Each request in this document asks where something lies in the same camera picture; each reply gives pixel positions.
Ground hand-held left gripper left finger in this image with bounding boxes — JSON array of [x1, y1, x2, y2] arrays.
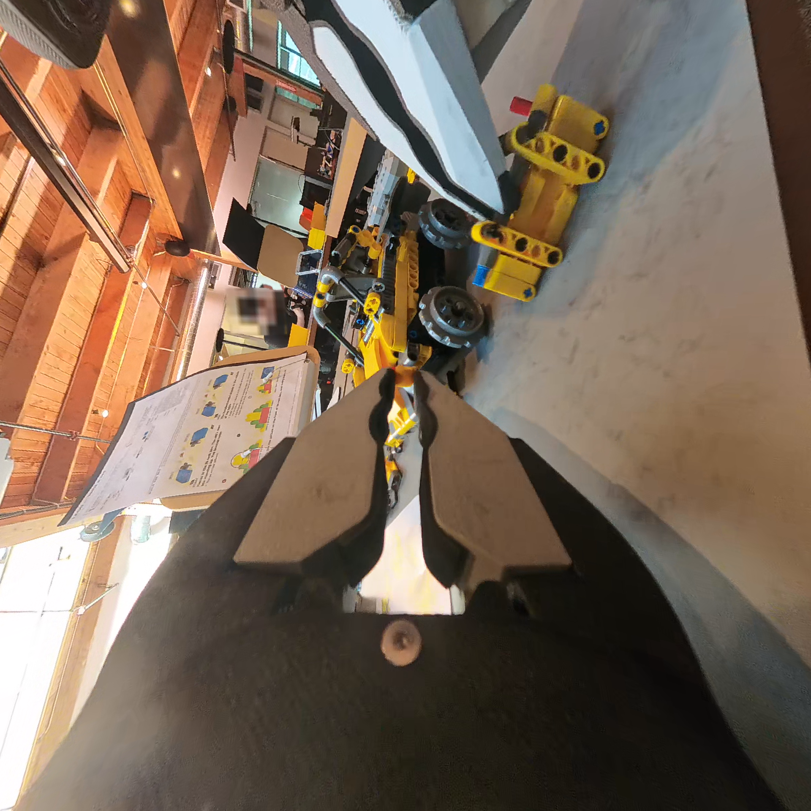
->
[[234, 369, 395, 585]]

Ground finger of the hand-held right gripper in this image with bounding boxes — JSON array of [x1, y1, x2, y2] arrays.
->
[[329, 0, 509, 215], [307, 22, 498, 215]]

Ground grey desk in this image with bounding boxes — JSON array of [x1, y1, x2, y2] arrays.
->
[[342, 0, 811, 811]]

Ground black flat panel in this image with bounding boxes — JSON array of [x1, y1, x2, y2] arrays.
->
[[222, 198, 267, 273]]

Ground plywood panel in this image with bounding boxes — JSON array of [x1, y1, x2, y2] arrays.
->
[[256, 225, 311, 289]]

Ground yellow brick subassembly blue pins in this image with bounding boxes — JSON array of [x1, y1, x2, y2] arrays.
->
[[470, 84, 610, 302]]

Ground grey ribbed ceiling unit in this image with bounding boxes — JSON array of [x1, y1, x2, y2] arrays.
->
[[0, 0, 112, 71]]

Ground window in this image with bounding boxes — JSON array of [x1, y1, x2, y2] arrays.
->
[[275, 19, 324, 90]]

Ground yellow toy brick car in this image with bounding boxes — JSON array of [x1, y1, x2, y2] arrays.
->
[[313, 199, 492, 387]]

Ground wooden board with printed sheet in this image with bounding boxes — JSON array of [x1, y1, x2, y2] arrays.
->
[[58, 345, 321, 527]]

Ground long grey table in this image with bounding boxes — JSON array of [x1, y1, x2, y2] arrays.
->
[[323, 117, 368, 238]]

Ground silver air duct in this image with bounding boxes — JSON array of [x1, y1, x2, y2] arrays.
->
[[177, 263, 213, 381]]

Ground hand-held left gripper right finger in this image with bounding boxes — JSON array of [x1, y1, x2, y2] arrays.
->
[[413, 370, 574, 590]]

